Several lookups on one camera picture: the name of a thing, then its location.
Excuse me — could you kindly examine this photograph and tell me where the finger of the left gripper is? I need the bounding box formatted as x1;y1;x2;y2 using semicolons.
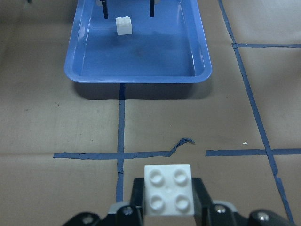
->
150;0;155;17
102;0;108;19

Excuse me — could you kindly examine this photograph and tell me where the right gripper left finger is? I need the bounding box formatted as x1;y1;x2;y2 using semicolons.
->
129;178;145;226

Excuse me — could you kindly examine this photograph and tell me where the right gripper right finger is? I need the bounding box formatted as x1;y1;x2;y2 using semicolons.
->
192;178;213;226

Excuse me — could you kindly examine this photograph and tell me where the white block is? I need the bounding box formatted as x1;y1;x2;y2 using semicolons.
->
115;16;133;35
144;164;195;216

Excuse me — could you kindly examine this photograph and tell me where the blue plastic tray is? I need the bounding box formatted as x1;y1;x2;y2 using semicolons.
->
64;0;212;83

